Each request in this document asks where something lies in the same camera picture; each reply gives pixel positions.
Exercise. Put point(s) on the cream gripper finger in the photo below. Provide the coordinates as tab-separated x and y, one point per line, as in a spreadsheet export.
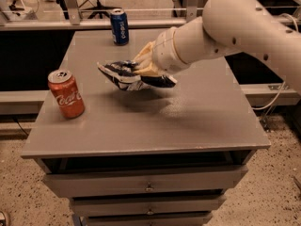
143	58
148	69

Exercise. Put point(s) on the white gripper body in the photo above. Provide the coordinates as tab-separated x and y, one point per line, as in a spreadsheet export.
164	50

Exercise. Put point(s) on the blue chip bag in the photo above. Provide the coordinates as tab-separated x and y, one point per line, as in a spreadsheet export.
122	74

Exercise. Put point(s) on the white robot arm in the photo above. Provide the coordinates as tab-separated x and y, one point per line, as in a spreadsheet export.
226	27

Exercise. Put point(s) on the blue pepsi can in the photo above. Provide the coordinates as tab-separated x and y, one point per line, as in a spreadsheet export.
119	25

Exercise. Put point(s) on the red coca-cola can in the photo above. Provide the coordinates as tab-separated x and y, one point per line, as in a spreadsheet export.
64	88

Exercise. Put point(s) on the grey drawer cabinet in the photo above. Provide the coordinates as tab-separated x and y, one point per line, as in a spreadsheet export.
204	121

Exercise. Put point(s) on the top grey drawer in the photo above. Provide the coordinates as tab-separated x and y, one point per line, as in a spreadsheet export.
144	181

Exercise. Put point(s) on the grey drawer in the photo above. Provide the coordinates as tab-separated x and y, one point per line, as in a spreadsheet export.
144	181
182	219
147	206

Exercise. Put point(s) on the middle grey drawer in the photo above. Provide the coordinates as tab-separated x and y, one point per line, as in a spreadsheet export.
147	206

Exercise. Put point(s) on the bottom grey drawer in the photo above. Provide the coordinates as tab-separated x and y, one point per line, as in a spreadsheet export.
182	219

